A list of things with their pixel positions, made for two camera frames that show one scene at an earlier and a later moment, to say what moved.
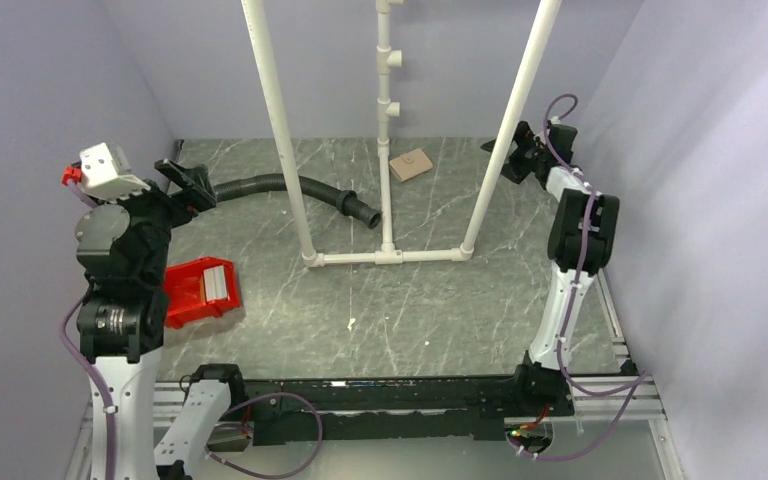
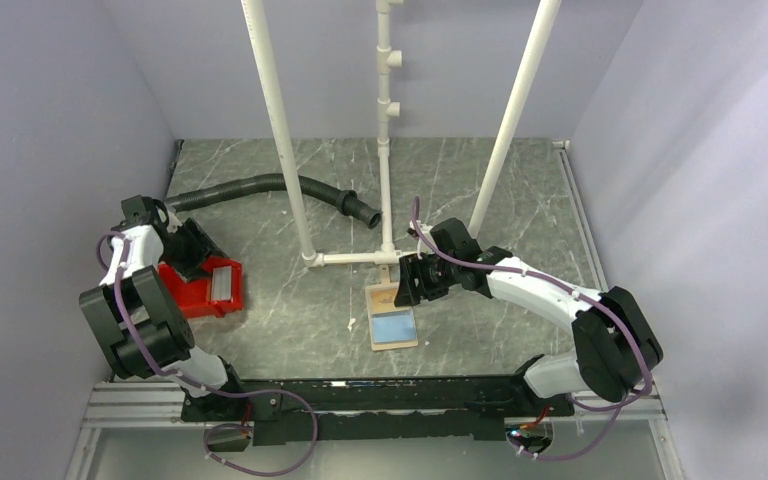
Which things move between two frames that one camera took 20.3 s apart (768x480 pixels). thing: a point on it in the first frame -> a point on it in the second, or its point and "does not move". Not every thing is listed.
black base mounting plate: [387, 409] does not move
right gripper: [522, 138] -> [412, 267]
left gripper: [196, 193] -> [202, 249]
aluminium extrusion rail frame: [620, 394] does not move
